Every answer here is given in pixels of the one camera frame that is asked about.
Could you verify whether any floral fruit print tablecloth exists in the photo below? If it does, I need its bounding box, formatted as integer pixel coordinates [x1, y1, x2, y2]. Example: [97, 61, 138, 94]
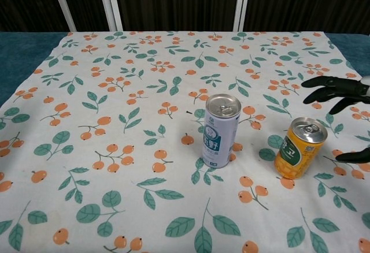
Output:
[0, 30, 370, 253]

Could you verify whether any yellow and green can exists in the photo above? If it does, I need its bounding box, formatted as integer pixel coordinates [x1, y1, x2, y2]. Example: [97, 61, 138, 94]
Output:
[273, 116, 328, 180]

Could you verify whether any white partition frame post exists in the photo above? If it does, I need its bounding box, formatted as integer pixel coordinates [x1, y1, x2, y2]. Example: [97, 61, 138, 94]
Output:
[48, 0, 77, 32]
[232, 0, 251, 32]
[97, 0, 124, 32]

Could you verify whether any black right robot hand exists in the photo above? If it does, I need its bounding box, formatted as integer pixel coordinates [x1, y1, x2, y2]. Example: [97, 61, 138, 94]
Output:
[301, 75, 370, 164]

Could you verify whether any white and blue can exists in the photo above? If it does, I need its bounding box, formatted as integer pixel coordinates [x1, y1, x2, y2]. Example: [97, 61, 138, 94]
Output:
[201, 94, 242, 169]

